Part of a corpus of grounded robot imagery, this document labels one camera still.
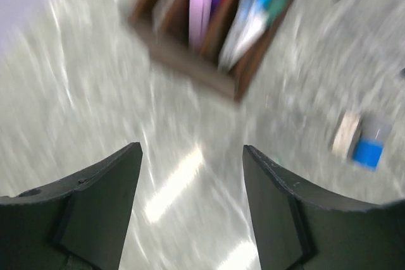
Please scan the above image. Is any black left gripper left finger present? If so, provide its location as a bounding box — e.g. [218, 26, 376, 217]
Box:
[1, 142, 142, 269]

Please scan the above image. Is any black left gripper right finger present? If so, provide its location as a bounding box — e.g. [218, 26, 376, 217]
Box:
[242, 145, 404, 269]

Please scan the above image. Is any blue tip long marker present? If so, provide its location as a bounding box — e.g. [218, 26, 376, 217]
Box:
[218, 0, 255, 71]

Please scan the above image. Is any brown wooden desk organizer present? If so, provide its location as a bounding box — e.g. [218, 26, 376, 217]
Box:
[128, 0, 294, 102]

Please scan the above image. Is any blue grey glue stick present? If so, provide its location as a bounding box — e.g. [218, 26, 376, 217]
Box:
[352, 115, 392, 171]

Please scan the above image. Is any green cap white marker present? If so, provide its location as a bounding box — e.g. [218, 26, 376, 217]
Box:
[218, 0, 288, 71]

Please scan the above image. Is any lilac pen case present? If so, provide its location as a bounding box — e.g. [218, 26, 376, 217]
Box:
[189, 0, 211, 51]

